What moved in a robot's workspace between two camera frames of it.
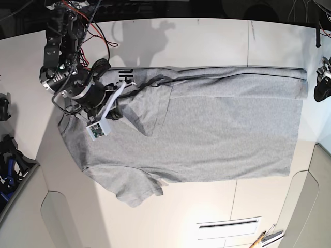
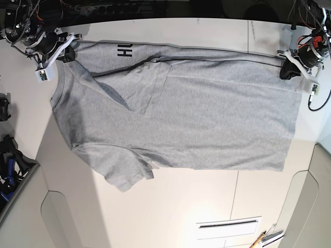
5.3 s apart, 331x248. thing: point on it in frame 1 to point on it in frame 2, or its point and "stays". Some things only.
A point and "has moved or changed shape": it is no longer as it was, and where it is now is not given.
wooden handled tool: [257, 240] stays
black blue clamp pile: [14, 165] stays
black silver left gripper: [322, 90] to [306, 61]
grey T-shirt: [191, 124] has moved or changed shape
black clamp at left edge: [5, 99] stays
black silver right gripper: [88, 95] to [53, 45]
